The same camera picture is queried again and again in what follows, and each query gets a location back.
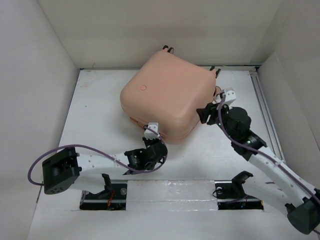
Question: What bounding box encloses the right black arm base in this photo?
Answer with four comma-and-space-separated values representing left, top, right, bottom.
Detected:
212, 171, 264, 211

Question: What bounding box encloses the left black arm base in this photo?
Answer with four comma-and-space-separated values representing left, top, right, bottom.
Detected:
79, 174, 128, 211

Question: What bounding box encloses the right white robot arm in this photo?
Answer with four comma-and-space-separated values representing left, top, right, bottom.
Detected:
196, 101, 320, 235

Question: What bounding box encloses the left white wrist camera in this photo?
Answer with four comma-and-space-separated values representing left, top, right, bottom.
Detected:
143, 122, 160, 140

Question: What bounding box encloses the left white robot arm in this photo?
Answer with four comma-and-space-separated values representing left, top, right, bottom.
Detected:
42, 137, 168, 199

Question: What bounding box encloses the pink hard-shell suitcase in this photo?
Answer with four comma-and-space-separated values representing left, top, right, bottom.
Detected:
120, 45, 219, 144

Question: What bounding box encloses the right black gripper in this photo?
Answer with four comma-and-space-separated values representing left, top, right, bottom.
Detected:
195, 100, 236, 141

